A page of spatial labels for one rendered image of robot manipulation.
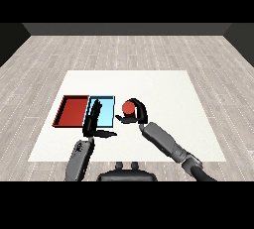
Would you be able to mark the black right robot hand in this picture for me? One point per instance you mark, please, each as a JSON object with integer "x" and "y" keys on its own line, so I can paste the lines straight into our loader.
{"x": 141, "y": 111}

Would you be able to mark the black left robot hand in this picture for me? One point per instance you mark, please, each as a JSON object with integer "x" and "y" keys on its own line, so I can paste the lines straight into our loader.
{"x": 91, "y": 122}

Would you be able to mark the red can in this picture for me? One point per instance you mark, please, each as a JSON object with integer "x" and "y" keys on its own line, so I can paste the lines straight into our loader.
{"x": 128, "y": 108}

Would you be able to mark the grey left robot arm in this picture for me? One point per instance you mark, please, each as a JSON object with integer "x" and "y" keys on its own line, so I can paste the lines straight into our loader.
{"x": 79, "y": 159}

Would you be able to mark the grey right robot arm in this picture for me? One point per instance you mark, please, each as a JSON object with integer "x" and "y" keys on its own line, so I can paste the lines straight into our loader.
{"x": 172, "y": 148}

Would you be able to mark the light blue shallow open box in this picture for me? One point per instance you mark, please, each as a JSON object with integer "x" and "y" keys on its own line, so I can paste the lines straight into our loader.
{"x": 105, "y": 111}

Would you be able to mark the red shallow open box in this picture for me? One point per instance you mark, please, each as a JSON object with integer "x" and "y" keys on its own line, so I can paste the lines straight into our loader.
{"x": 71, "y": 111}

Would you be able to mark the dark grey robot body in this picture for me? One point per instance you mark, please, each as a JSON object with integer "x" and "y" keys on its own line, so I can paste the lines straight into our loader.
{"x": 127, "y": 174}

